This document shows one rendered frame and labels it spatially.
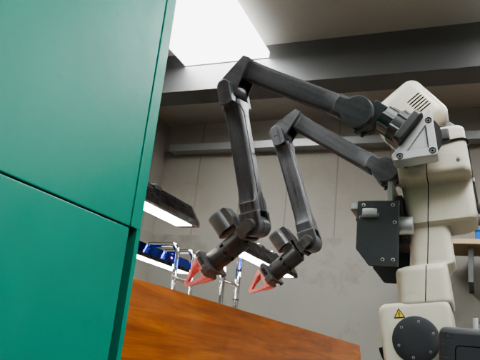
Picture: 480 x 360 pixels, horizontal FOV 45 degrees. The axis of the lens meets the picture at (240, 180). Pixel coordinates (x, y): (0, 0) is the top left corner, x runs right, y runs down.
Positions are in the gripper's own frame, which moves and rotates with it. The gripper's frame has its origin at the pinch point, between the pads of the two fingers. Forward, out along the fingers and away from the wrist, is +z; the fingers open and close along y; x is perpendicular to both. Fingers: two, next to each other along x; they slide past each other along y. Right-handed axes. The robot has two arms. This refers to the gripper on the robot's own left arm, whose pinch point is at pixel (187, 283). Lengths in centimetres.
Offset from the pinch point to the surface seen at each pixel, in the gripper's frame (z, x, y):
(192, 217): -4.6, -26.4, -20.6
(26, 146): -20, 6, 82
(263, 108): -32, -197, -258
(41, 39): -30, -6, 83
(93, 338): -5, 25, 61
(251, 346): -3.3, 21.6, -9.0
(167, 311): -6.3, 17.8, 34.2
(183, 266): 40, -61, -113
